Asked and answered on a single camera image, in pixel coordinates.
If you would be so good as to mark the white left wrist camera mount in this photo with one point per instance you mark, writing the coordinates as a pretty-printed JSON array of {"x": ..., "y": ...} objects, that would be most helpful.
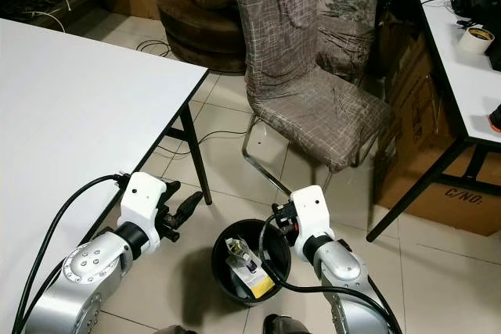
[{"x": 142, "y": 193}]

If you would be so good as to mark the black table leg frame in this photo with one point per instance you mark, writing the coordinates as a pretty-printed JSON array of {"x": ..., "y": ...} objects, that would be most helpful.
[{"x": 423, "y": 189}]

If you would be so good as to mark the black round rubbish bin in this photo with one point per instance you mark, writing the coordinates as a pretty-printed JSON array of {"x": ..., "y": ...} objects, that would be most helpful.
[{"x": 223, "y": 281}]

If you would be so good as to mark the dark brown round seat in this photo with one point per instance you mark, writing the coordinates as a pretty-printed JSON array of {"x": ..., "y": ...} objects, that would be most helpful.
[{"x": 200, "y": 33}]

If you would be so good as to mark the grey patterned cushion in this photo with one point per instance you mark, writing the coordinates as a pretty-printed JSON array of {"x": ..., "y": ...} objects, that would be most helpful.
[{"x": 348, "y": 33}]

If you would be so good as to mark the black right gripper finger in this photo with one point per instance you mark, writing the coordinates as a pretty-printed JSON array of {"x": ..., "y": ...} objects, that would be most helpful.
[{"x": 275, "y": 210}]

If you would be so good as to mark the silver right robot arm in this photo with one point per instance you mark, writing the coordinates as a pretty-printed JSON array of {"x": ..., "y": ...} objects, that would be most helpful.
[{"x": 348, "y": 275}]

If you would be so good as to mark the dark robot foot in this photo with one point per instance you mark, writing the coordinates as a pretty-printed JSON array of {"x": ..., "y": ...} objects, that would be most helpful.
[{"x": 275, "y": 325}]

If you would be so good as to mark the yellow white packet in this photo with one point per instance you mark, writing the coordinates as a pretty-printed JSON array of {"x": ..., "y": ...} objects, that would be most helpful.
[{"x": 258, "y": 281}]

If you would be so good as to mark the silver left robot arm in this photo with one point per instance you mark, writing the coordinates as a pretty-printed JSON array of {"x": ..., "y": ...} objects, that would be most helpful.
[{"x": 94, "y": 267}]

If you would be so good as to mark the orange black object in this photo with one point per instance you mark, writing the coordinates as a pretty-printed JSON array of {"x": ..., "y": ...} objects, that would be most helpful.
[{"x": 495, "y": 120}]

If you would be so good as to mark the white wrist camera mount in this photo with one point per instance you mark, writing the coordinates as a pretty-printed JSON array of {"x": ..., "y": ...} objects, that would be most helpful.
[
  {"x": 313, "y": 210},
  {"x": 142, "y": 193}
]

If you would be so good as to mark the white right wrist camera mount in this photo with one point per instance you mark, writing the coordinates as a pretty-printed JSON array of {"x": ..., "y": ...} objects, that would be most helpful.
[{"x": 313, "y": 210}]

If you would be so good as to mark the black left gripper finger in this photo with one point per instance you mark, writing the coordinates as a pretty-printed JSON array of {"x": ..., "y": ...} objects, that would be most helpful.
[
  {"x": 180, "y": 221},
  {"x": 192, "y": 202}
]

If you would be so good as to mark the chair with brown patterned cover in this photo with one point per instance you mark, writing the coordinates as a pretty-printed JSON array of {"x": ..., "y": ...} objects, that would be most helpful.
[{"x": 321, "y": 111}]

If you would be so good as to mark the brown cardboard box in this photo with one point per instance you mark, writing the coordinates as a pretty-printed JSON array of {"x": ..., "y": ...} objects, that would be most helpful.
[{"x": 438, "y": 209}]

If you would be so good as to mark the black table leg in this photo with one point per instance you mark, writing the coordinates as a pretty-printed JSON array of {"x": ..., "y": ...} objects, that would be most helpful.
[{"x": 196, "y": 158}]

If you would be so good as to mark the crumpled shiny wrapper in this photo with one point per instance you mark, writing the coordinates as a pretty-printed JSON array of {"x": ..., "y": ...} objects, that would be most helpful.
[{"x": 240, "y": 253}]

